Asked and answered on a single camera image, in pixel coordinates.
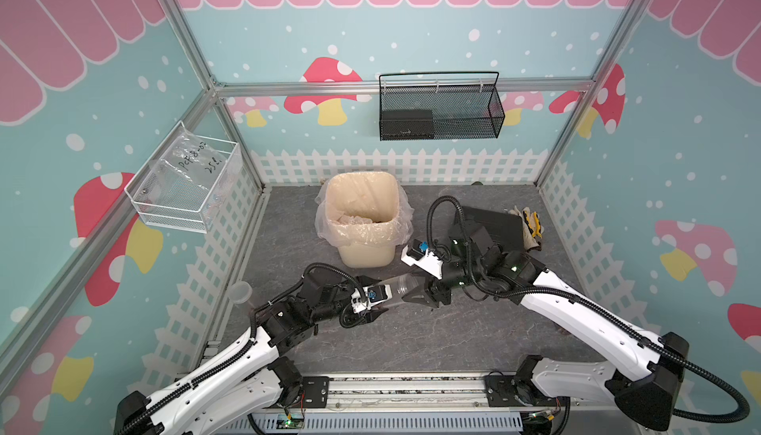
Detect clear wire wall basket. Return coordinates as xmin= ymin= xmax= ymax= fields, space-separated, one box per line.
xmin=124 ymin=121 xmax=244 ymax=235

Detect clear plastic jar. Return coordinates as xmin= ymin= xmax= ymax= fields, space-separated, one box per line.
xmin=380 ymin=274 xmax=418 ymax=307

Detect black box in basket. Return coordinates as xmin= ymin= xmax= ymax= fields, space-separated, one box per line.
xmin=379 ymin=109 xmax=435 ymax=141

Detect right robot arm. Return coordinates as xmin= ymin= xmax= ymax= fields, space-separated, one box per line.
xmin=400 ymin=195 xmax=750 ymax=431

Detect cream trash bin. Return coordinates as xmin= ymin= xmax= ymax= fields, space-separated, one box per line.
xmin=323 ymin=172 xmax=400 ymax=269

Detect black plastic case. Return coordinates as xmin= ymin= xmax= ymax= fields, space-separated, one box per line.
xmin=463 ymin=206 xmax=525 ymax=251

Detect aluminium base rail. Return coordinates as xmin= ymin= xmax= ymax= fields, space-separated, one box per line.
xmin=201 ymin=370 xmax=643 ymax=435

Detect white yellow work gloves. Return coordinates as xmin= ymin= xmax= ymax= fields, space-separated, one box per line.
xmin=507 ymin=206 xmax=543 ymax=252

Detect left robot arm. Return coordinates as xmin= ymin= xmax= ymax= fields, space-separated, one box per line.
xmin=114 ymin=263 xmax=392 ymax=434

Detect plastic bag in basket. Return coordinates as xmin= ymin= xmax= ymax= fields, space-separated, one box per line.
xmin=151 ymin=125 xmax=242 ymax=228

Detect black wire mesh basket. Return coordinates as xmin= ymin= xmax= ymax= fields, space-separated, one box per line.
xmin=378 ymin=71 xmax=505 ymax=140

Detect clear plastic bin liner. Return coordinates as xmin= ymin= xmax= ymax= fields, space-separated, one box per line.
xmin=315 ymin=172 xmax=414 ymax=248

